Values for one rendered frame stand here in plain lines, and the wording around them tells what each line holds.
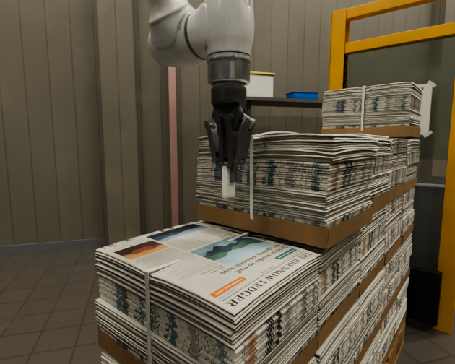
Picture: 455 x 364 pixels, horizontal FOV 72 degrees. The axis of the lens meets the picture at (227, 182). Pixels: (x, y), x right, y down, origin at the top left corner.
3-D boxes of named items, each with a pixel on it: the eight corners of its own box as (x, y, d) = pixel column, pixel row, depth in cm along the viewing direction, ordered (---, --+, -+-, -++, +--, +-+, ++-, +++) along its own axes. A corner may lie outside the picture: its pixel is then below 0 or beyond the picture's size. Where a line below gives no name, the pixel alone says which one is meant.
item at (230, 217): (196, 218, 86) (196, 203, 85) (257, 203, 107) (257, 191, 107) (241, 229, 75) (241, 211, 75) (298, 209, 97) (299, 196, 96)
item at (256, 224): (242, 229, 75) (242, 211, 75) (299, 209, 97) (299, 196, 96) (262, 233, 71) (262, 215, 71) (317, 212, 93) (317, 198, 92)
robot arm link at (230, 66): (225, 65, 71) (225, 92, 72) (197, 57, 64) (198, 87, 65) (259, 58, 65) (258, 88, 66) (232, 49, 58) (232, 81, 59)
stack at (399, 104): (311, 341, 164) (321, 89, 148) (332, 316, 187) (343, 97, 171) (392, 375, 140) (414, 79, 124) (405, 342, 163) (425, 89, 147)
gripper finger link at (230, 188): (232, 165, 69) (235, 165, 68) (232, 196, 70) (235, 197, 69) (224, 166, 66) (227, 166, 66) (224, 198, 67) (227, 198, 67)
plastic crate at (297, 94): (308, 103, 331) (308, 94, 330) (318, 101, 313) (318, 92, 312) (284, 102, 323) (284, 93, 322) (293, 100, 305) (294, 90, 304)
